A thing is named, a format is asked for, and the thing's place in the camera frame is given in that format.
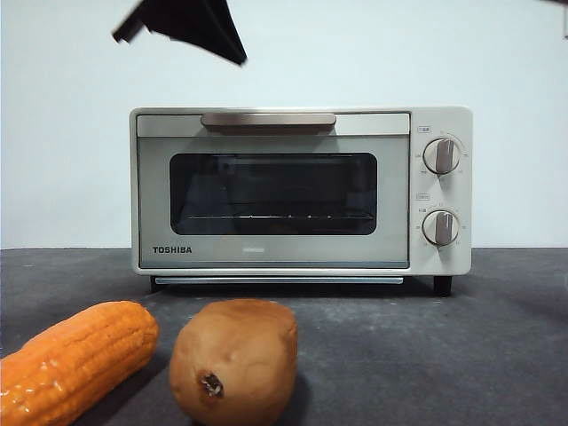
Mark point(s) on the cream Toshiba toaster oven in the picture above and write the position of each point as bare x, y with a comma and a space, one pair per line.
463, 257

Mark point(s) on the silver oven crumb tray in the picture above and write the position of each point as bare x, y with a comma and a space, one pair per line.
275, 281

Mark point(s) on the black oven foot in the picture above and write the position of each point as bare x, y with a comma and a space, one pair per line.
153, 285
443, 285

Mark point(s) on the beige timer knob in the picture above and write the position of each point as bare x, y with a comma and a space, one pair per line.
440, 228

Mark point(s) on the brown potato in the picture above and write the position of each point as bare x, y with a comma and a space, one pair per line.
239, 355

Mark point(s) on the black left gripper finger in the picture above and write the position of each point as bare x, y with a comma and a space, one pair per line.
195, 26

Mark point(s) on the orange corn cob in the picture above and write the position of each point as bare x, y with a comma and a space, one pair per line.
84, 355

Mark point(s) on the beige temperature knob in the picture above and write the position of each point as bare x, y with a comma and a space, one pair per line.
441, 156

